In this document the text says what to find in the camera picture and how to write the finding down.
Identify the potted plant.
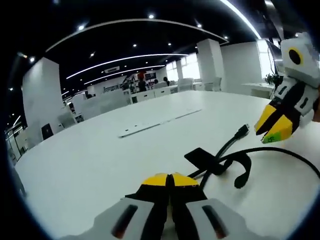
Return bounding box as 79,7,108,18
264,73,283,86

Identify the small black screen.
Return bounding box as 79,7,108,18
40,123,55,141

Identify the white office chair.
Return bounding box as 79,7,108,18
211,76,223,92

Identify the small black clip object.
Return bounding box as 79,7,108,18
183,147,226,176

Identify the black charging cable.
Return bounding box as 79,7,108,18
186,123,320,190

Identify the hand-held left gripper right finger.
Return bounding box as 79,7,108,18
167,171,254,240

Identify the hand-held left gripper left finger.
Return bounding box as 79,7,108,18
93,172,171,240

